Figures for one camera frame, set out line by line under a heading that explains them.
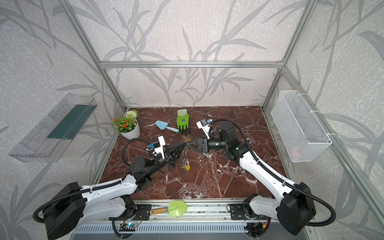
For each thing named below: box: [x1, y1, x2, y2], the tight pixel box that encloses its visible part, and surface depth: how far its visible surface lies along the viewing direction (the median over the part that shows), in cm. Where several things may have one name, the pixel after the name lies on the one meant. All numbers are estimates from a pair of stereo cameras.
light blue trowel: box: [155, 120, 180, 134], surface depth 110 cm
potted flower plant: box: [110, 109, 141, 140], surface depth 95 cm
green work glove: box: [176, 108, 190, 135], surface depth 114 cm
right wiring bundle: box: [244, 216, 271, 240], surface depth 72 cm
